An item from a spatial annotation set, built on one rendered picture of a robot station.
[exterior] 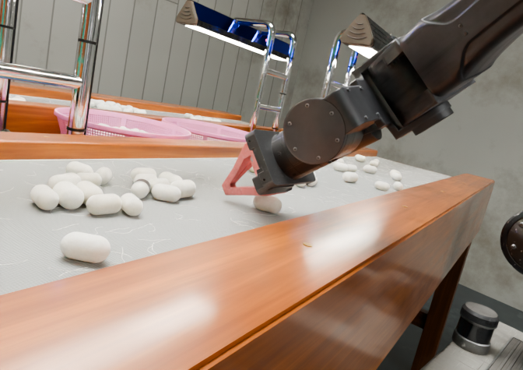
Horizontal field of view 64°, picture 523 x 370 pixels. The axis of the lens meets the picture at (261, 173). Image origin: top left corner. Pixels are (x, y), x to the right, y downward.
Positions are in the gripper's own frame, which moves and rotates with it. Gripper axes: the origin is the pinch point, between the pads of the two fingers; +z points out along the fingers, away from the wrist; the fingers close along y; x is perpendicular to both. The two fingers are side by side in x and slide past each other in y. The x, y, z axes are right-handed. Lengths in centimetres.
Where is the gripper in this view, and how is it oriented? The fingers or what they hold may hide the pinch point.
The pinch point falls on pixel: (229, 187)
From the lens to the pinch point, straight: 53.1
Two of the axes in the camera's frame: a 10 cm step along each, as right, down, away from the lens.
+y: -5.4, 0.3, -8.4
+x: 3.5, 9.2, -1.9
